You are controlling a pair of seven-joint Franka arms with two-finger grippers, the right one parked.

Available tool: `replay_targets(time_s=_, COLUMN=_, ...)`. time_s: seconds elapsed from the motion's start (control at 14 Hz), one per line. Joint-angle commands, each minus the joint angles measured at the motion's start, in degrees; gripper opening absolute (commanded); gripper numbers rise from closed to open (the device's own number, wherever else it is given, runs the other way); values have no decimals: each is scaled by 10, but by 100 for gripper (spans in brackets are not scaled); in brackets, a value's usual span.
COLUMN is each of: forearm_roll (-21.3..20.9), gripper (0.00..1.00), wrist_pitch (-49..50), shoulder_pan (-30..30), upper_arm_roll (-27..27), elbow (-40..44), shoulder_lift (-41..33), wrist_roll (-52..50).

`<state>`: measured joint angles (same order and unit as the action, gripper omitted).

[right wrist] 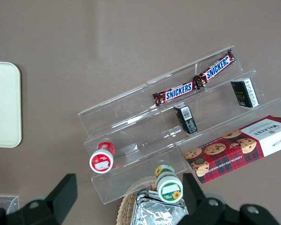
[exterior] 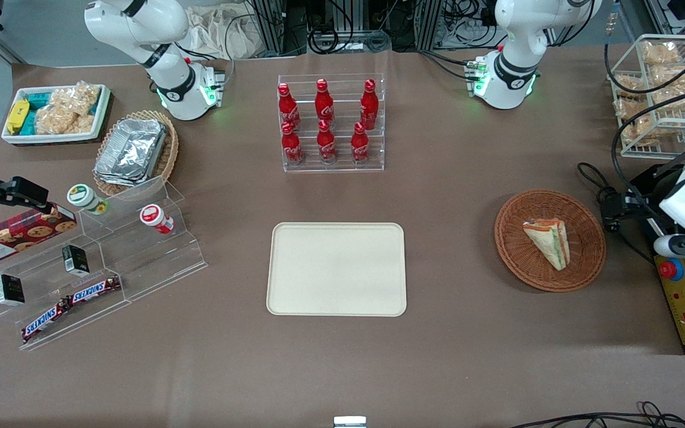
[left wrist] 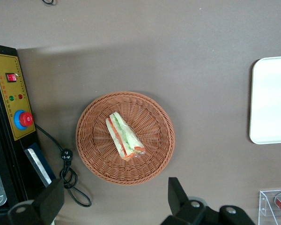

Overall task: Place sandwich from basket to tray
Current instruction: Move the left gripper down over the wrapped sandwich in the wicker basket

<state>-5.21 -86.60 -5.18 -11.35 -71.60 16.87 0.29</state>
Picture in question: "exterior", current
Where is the beige plastic tray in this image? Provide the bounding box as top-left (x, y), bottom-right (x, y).
top-left (266, 222), bottom-right (408, 317)

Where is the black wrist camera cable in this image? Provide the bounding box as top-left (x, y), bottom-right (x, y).
top-left (604, 33), bottom-right (685, 203)

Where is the aluminium frame post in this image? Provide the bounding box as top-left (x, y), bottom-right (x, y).
top-left (252, 0), bottom-right (288, 58)
top-left (416, 0), bottom-right (445, 52)

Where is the small black box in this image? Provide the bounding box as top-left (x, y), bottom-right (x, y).
top-left (62, 244), bottom-right (90, 277)
top-left (0, 273), bottom-right (26, 307)

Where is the light wicker basket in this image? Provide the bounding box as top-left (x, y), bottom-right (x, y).
top-left (93, 110), bottom-right (180, 198)

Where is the white rectangular snack tray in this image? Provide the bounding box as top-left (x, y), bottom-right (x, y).
top-left (1, 84), bottom-right (114, 146)

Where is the white wire rack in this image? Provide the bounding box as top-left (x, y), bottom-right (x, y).
top-left (607, 34), bottom-right (685, 161)

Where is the clear rice cracker bag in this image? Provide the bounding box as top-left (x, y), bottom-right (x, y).
top-left (34, 102), bottom-right (96, 136)
top-left (50, 81), bottom-right (102, 118)

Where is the coiled black cable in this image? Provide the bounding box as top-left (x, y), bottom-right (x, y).
top-left (307, 27), bottom-right (392, 55)

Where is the yellow snack packet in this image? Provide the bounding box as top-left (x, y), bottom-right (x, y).
top-left (7, 99), bottom-right (30, 136)

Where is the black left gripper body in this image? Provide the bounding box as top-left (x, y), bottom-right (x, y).
top-left (626, 191), bottom-right (668, 225)

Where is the beige cloth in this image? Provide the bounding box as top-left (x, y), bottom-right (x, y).
top-left (185, 5), bottom-right (261, 61)

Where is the brown Snickers bar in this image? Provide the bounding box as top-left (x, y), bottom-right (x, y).
top-left (21, 299), bottom-right (73, 344)
top-left (68, 276), bottom-right (122, 306)

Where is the black power cable with plug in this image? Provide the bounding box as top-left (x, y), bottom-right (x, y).
top-left (576, 162), bottom-right (658, 266)

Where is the red cola bottle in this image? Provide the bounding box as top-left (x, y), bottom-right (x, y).
top-left (277, 83), bottom-right (301, 129)
top-left (351, 122), bottom-right (371, 165)
top-left (315, 78), bottom-right (335, 126)
top-left (281, 121), bottom-right (305, 166)
top-left (316, 119), bottom-right (338, 165)
top-left (360, 78), bottom-right (379, 130)

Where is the aluminium foil container stack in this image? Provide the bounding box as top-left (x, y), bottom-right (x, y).
top-left (94, 118), bottom-right (168, 188)

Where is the triangle sandwich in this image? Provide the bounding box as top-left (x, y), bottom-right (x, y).
top-left (523, 218), bottom-right (571, 272)

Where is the red lid yogurt cup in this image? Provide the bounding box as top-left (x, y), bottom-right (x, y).
top-left (140, 204), bottom-right (175, 235)

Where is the clear acrylic stepped display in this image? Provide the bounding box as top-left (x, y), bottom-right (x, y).
top-left (0, 176), bottom-right (209, 352)

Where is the black cable bundle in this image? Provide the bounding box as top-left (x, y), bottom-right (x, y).
top-left (508, 401), bottom-right (685, 428)

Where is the green lid yogurt cup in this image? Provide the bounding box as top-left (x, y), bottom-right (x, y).
top-left (67, 184), bottom-right (109, 216)

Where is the red tartan cookie box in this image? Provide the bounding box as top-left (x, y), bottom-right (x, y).
top-left (0, 203), bottom-right (78, 269)

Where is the brown wicker basket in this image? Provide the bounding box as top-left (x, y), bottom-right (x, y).
top-left (494, 189), bottom-right (607, 293)

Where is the rice cracker snack bag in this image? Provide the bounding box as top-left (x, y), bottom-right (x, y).
top-left (614, 97), bottom-right (653, 122)
top-left (652, 83), bottom-right (685, 113)
top-left (641, 40), bottom-right (681, 67)
top-left (650, 64), bottom-right (685, 89)
top-left (621, 116), bottom-right (680, 148)
top-left (614, 74), bottom-right (648, 100)

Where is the clear acrylic bottle rack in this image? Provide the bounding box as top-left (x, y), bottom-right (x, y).
top-left (277, 73), bottom-right (386, 174)

